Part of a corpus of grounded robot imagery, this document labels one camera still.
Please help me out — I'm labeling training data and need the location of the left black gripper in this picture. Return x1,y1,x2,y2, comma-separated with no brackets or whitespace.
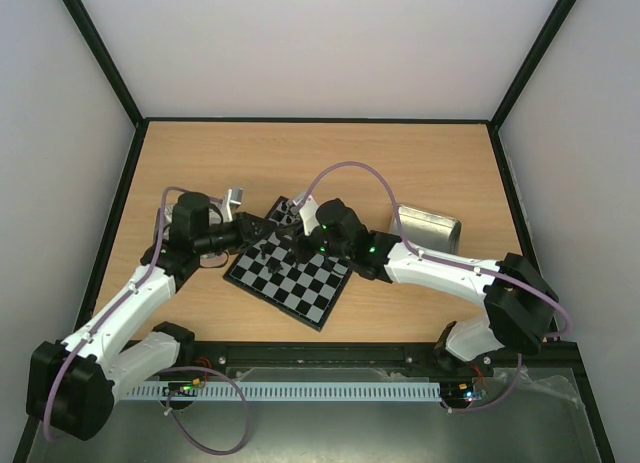
196,212,278,256

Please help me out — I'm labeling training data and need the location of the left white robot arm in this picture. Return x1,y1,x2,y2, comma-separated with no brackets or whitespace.
26,188,275,440

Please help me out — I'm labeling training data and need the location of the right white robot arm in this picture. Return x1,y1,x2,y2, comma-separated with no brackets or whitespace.
292,196,558,375

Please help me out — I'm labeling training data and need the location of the silver tin with white pieces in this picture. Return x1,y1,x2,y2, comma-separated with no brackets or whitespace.
154,203,230,269

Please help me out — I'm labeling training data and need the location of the black and silver chessboard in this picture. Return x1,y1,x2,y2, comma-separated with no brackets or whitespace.
221,197,354,333

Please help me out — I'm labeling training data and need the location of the empty gold-rimmed metal tin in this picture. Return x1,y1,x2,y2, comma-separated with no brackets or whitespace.
389,204,462,255

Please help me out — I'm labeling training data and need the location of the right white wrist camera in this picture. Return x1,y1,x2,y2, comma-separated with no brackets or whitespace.
292,192,320,236

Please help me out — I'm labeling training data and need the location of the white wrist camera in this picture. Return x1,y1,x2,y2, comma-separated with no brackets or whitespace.
219,186,244,223
292,192,320,236

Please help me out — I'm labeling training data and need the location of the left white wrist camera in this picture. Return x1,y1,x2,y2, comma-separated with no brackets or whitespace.
219,186,244,223

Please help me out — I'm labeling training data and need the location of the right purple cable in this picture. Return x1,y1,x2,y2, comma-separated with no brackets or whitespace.
294,161,575,340

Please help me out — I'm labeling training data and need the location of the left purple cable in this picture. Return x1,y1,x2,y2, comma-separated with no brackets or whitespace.
43,185,226,443

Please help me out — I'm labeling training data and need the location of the black aluminium frame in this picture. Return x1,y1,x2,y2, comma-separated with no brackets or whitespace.
9,0,621,463

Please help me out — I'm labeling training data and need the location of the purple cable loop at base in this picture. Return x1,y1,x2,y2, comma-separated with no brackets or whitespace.
162,361,251,454

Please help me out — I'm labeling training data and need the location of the light blue slotted cable duct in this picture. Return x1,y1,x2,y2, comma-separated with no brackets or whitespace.
123,381,441,402

